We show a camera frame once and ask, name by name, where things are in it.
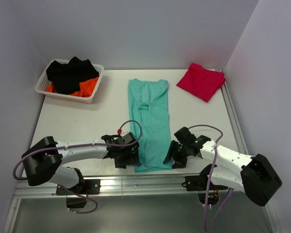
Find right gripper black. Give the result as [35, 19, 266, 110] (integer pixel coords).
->
[163, 139, 190, 169]

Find teal t-shirt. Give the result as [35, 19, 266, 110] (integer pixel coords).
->
[128, 79, 172, 173]

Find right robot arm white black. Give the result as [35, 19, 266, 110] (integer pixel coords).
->
[164, 127, 282, 206]

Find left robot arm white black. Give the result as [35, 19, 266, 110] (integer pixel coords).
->
[22, 132, 140, 194]

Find folded red t-shirt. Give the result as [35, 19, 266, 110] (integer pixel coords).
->
[176, 63, 226, 102]

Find orange t-shirt in basket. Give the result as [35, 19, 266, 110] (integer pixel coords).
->
[45, 77, 98, 98]

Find black t-shirt in basket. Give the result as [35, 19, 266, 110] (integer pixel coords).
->
[47, 57, 97, 92]

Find white plastic basket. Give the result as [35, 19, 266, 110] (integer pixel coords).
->
[34, 59, 104, 104]

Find aluminium front rail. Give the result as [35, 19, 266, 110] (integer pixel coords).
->
[13, 171, 269, 198]

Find aluminium rail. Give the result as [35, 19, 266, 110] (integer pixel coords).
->
[215, 68, 255, 172]
[13, 171, 269, 198]

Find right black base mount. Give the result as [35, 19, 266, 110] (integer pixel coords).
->
[181, 175, 228, 205]

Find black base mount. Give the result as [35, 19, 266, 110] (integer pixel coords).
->
[55, 179, 100, 213]
[181, 175, 228, 205]

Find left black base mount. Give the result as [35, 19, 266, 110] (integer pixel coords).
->
[55, 179, 100, 213]

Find aluminium right side rail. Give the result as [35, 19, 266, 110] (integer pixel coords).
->
[215, 68, 255, 172]

